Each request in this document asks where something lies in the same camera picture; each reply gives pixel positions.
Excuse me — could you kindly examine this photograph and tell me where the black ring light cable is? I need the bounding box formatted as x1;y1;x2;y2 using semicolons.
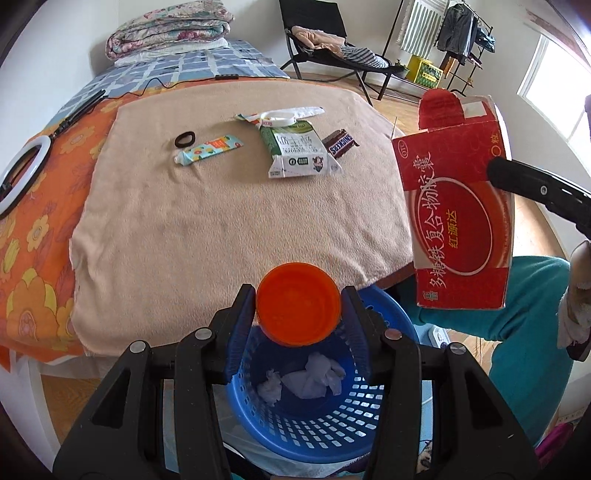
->
104;74;220;100

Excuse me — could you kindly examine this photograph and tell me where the orange floral bedsheet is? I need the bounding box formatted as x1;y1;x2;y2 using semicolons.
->
0;76;370;370

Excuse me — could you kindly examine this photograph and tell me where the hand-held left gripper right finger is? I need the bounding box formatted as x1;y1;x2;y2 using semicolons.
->
342;285;541;480

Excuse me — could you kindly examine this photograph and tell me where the blue plastic basket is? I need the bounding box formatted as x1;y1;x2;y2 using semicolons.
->
225;282;435;461

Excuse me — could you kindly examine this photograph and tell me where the window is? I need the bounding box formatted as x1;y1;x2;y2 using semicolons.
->
517;34;591;151

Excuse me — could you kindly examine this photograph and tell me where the red cardboard box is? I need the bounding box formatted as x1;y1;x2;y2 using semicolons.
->
392;88;515;311

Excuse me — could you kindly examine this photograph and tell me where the green and white milk carton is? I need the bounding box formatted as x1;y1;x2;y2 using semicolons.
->
259;119;343;180

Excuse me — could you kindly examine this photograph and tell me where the green striped hanging towel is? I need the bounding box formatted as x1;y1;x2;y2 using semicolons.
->
399;0;448;55

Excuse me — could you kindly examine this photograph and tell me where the orange plastic lid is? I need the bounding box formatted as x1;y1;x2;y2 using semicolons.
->
255;261;343;348

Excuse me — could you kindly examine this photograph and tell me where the person's right forearm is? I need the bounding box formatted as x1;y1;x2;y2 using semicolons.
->
556;240;591;363

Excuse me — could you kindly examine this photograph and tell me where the white round plastic lid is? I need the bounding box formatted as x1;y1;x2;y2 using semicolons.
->
259;109;297;127

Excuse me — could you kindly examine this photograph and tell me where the pink slipper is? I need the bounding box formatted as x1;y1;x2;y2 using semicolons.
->
536;422;575;462

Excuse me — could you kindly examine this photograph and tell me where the white ring light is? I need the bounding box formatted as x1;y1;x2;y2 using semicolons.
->
0;136;52;220

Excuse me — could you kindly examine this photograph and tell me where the colourful squeeze tube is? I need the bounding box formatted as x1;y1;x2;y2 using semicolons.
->
174;134;244;167

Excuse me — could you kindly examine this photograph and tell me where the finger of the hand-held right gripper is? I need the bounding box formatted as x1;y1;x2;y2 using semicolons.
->
487;158;591;236

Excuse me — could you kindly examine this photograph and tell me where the black tripod stand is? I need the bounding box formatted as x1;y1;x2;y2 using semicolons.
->
48;89;108;139

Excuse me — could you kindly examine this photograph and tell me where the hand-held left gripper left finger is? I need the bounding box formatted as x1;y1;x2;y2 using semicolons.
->
53;284;257;480

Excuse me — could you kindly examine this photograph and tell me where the beige cloth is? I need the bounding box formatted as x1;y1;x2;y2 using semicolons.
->
291;26;345;51

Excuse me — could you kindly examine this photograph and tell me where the black folding chair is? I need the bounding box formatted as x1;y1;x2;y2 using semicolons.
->
278;0;406;108

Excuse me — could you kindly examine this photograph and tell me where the torn white wrapper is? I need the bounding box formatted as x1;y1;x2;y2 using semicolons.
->
235;106;325;124

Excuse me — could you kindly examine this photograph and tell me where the black clothes rack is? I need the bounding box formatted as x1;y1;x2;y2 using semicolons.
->
383;0;497;100

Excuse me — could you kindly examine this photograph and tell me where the white folded pillow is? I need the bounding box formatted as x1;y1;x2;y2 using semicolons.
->
113;39;229;64

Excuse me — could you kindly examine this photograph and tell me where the person's leg in teal pants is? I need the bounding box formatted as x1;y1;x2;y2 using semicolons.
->
397;256;575;446

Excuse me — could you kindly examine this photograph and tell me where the yellow plastic crate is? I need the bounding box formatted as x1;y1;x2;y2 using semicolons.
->
406;54;446;88

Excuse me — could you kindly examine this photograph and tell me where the white bed frame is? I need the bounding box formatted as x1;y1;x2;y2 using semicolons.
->
0;351;100;457

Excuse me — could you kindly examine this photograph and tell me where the striped cloth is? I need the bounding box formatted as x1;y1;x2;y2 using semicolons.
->
342;45;391;70

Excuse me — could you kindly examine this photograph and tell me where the dark hanging jacket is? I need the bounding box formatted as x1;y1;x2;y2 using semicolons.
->
436;2;476;54

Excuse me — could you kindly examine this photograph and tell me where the brown candy bar wrapper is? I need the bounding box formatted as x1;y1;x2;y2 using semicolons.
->
322;129;361;160

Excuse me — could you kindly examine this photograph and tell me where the blue checked bedsheet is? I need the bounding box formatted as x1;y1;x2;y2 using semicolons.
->
60;39;289;121

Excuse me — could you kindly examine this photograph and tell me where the crumpled white tissue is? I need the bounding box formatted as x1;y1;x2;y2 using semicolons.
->
281;353;347;400
256;369;283;407

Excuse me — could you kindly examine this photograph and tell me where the beige fleece blanket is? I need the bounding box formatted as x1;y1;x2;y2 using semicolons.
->
69;80;416;358

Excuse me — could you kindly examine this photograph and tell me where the folded floral quilt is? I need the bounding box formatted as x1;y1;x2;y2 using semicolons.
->
105;0;234;61

